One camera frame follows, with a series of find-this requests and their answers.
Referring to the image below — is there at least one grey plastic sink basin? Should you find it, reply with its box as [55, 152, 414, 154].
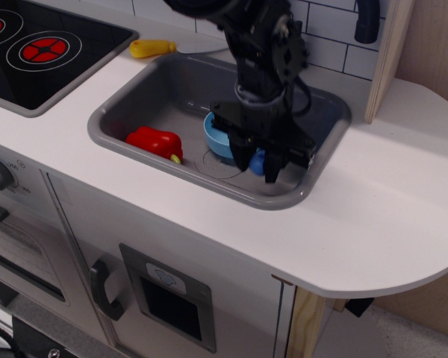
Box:
[87, 54, 352, 210]

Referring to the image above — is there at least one grey cabinet door handle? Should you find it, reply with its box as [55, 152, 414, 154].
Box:
[89, 260, 124, 321]

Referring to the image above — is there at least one yellow handled toy knife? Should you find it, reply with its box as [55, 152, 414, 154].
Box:
[129, 40, 228, 59]

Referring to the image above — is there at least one black sink faucet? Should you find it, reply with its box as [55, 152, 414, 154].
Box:
[354, 0, 381, 44]

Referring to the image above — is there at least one blue handled grey spoon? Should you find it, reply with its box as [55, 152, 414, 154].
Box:
[249, 148, 266, 176]

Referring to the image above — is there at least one light wooden side panel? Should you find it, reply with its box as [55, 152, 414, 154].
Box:
[364, 0, 415, 124]

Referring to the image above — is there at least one grey ice dispenser panel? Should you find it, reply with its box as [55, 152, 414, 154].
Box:
[119, 244, 217, 354]

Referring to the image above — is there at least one black toy stove top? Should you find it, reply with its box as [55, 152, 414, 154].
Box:
[0, 1, 137, 118]

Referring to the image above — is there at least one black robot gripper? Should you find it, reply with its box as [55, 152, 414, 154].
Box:
[210, 101, 317, 183]

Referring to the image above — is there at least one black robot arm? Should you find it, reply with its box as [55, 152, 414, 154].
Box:
[167, 1, 316, 183]

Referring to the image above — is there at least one light blue plastic bowl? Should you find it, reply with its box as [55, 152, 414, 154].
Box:
[203, 112, 235, 166]

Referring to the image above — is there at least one red toy bell pepper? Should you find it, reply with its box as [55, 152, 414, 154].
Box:
[125, 126, 183, 164]

